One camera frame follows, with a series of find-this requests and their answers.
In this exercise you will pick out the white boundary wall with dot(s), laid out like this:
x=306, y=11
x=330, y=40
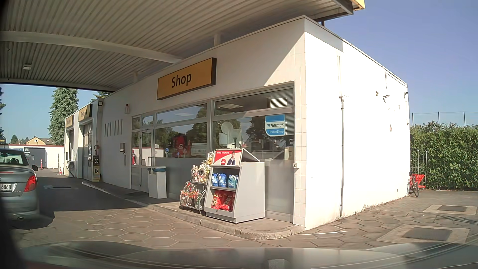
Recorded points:
x=50, y=156

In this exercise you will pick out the flower display rack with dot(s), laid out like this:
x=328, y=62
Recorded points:
x=194, y=188

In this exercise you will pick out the car's own bonnet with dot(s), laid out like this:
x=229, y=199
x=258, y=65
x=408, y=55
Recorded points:
x=231, y=257

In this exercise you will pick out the white goods display cabinet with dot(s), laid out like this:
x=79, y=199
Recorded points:
x=246, y=190

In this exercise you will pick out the grey convertible car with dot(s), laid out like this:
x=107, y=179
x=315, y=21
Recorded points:
x=17, y=186

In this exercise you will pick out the metal roll cage trolley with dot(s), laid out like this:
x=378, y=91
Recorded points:
x=419, y=160

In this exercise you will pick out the yellow house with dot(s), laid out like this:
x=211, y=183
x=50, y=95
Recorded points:
x=37, y=141

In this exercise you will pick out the price sign board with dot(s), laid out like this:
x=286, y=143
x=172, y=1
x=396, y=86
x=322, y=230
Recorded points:
x=96, y=168

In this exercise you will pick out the petrol station canopy roof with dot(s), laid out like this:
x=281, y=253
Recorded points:
x=112, y=33

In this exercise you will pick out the green hedge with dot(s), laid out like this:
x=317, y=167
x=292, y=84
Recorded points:
x=448, y=157

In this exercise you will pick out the hexagonal paved forecourt ground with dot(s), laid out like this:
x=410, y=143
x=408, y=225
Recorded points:
x=112, y=224

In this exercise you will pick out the tall conifer tree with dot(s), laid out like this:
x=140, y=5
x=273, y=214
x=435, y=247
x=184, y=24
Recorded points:
x=62, y=114

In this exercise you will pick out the red bicycle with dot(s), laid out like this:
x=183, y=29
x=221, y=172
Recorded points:
x=415, y=183

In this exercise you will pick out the white waste bin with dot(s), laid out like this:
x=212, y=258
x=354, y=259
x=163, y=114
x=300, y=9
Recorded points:
x=157, y=183

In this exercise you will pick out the white petrol station shop building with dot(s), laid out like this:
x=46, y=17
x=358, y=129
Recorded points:
x=336, y=130

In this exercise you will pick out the raised pavement with kerb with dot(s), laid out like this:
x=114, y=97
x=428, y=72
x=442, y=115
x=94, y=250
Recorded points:
x=224, y=223

